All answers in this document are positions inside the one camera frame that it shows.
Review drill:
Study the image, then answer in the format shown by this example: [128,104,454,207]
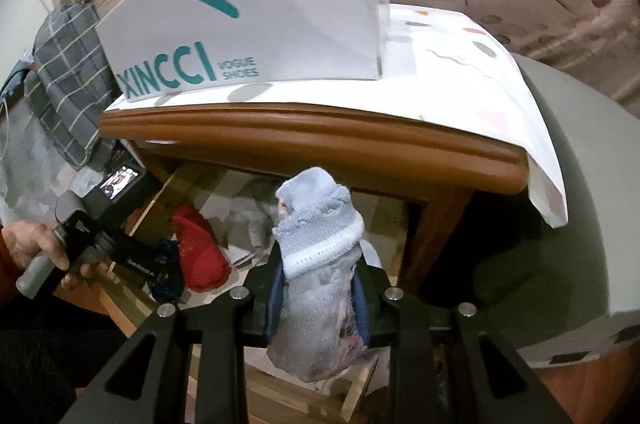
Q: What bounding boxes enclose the wooden drawer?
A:
[97,159,431,424]

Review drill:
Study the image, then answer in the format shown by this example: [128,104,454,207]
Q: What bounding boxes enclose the white patterned cloth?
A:
[107,3,568,230]

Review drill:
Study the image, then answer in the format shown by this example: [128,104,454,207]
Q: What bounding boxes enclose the plaid grey blanket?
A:
[32,3,118,170]

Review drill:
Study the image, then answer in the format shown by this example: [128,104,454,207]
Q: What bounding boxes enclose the red cloth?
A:
[172,204,232,290]

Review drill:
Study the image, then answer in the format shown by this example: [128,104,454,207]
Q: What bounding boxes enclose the person's left hand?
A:
[2,220,108,290]

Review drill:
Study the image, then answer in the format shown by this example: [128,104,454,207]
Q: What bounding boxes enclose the white shoe box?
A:
[95,0,391,104]

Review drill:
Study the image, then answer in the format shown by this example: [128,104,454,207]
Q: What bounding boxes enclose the wooden nightstand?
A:
[97,102,531,295]

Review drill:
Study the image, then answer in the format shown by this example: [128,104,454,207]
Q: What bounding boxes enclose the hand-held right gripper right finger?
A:
[350,249,573,424]

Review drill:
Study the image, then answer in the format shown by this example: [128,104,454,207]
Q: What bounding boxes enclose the navy speckled cloth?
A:
[150,239,183,302]

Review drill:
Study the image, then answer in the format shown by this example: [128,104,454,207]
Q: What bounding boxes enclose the light blue knitted sock bundle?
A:
[265,167,368,380]

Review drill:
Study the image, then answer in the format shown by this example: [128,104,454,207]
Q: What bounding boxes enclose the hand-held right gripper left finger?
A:
[60,249,287,424]

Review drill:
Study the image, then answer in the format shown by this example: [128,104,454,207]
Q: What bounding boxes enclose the person's left forearm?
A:
[0,227,13,305]

